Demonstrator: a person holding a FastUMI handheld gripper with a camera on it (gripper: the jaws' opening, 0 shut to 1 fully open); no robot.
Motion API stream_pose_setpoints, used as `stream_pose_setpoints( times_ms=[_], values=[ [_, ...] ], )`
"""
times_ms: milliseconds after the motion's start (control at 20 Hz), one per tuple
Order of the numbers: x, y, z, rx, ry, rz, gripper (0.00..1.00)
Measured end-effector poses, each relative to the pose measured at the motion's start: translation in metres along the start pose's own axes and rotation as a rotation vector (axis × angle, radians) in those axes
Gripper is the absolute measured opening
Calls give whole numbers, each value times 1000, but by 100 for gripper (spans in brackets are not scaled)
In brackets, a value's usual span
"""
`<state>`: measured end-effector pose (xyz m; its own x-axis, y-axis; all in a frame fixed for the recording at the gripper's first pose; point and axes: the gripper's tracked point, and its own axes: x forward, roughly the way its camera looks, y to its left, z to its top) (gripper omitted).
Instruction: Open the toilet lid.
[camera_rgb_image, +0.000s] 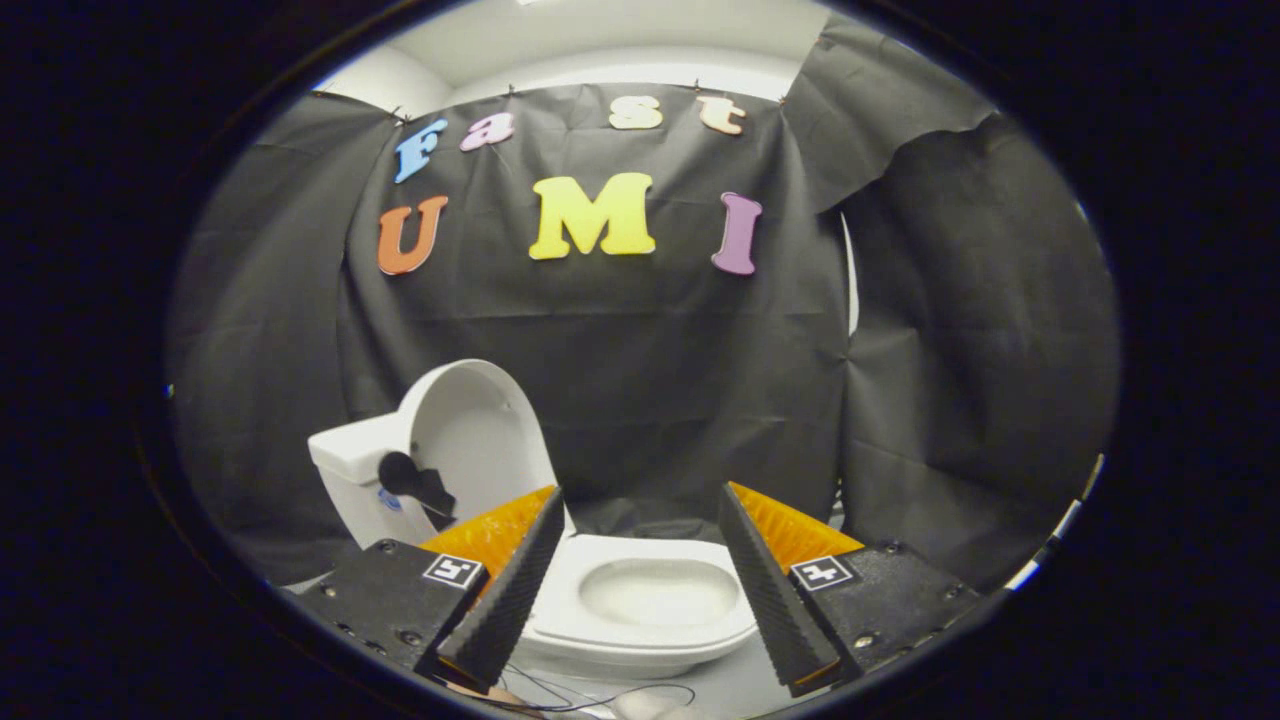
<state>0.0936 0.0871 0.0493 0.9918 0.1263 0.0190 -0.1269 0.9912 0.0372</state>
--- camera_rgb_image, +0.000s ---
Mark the thin black cable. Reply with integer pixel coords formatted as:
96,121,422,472
498,664,697,714

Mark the black backdrop cloth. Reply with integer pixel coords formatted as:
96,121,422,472
165,14,1121,593

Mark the white toilet lid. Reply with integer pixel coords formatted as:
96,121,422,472
396,359,577,542

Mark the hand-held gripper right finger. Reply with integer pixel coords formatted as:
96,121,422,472
717,481,988,699

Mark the white toilet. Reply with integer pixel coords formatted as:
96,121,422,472
307,414,759,681

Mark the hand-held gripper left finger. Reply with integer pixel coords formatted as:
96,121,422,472
298,485,567,694

